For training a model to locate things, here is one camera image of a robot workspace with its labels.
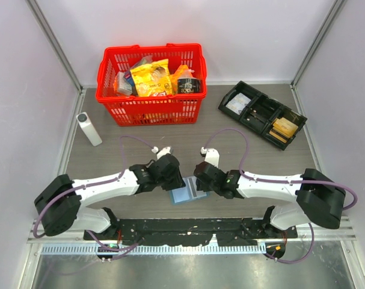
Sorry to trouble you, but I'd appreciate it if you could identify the blue card holder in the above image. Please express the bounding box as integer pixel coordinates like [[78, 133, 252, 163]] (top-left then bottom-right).
[[169, 176, 209, 205]]

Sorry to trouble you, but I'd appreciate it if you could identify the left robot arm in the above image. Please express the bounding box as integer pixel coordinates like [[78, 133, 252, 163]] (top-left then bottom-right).
[[33, 154, 185, 240]]

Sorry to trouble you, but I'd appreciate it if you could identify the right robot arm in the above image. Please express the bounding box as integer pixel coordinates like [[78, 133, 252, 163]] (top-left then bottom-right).
[[194, 161, 346, 238]]

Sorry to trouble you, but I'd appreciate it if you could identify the white cards stack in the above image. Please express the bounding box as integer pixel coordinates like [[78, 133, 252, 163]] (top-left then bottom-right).
[[225, 93, 251, 115]]

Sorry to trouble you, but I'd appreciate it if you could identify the gold cards stack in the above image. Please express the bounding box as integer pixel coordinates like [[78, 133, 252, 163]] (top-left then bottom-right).
[[269, 117, 298, 143]]

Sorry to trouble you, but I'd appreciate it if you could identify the red plastic shopping basket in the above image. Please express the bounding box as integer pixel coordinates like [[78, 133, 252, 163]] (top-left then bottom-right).
[[96, 43, 207, 126]]

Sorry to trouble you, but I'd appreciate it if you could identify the black three-compartment tray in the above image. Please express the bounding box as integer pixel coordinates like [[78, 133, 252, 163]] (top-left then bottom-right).
[[218, 81, 307, 150]]

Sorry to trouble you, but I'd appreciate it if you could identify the black round tin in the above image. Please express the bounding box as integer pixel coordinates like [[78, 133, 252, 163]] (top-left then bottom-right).
[[177, 78, 201, 94]]

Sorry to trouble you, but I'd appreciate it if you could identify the yellow chips bag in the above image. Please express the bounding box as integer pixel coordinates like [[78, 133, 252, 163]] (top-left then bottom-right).
[[130, 59, 173, 97]]

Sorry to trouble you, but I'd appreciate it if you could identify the grey small box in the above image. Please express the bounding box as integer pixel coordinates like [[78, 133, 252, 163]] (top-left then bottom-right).
[[113, 72, 132, 96]]

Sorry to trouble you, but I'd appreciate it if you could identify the white bottle grey cap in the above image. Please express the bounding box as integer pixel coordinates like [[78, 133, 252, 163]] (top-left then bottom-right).
[[76, 112, 102, 146]]

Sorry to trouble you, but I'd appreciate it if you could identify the orange snack bag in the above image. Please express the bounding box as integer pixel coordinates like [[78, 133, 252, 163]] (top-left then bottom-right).
[[170, 64, 194, 90]]

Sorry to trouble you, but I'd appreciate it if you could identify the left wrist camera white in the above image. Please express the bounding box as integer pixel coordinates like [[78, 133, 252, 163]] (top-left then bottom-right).
[[152, 146, 173, 159]]

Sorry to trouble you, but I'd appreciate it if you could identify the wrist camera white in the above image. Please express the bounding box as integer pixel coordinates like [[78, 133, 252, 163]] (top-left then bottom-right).
[[200, 147, 219, 168], [152, 146, 173, 159]]

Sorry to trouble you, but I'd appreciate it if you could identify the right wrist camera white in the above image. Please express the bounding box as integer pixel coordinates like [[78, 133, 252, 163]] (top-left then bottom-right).
[[200, 147, 219, 168]]

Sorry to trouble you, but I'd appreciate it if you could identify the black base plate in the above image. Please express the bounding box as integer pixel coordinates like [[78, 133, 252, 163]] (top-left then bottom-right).
[[96, 218, 298, 247]]

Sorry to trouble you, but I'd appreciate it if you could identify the slotted cable duct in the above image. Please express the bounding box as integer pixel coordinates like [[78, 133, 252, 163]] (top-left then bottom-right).
[[41, 243, 266, 256]]

